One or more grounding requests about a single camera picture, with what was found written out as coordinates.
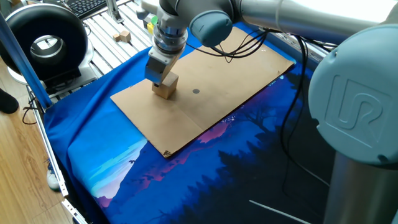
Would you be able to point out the grey aluminium side rail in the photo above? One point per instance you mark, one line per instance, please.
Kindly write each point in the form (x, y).
(311, 51)

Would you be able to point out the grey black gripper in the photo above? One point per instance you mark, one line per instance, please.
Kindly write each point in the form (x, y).
(160, 67)

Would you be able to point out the small wooden cube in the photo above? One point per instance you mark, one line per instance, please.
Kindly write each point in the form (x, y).
(125, 36)

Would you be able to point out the large wooden block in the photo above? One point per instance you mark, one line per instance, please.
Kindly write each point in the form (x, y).
(166, 88)

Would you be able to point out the aluminium table frame rail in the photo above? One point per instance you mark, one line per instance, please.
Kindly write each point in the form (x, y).
(62, 186)

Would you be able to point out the black keyboard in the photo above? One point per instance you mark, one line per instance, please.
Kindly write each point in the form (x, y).
(87, 6)

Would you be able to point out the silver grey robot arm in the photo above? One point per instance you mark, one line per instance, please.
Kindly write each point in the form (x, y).
(351, 93)

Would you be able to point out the black shoe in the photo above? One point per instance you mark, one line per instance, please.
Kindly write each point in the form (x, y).
(7, 101)

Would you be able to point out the blue metal pole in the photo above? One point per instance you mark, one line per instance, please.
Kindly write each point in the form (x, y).
(25, 65)

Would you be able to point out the yellow box green button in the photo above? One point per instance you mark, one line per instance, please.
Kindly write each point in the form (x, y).
(150, 28)

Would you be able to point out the tiny wooden cube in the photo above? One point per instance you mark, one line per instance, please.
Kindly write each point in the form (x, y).
(116, 37)

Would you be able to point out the brown cardboard sheet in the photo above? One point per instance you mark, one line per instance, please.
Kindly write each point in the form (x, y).
(192, 115)

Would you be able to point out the blue landscape print cloth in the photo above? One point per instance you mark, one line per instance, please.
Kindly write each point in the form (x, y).
(102, 130)

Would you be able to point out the aluminium bracket post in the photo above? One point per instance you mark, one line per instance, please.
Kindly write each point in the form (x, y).
(114, 12)

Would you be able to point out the white shoe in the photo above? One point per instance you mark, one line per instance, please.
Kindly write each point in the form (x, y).
(53, 182)

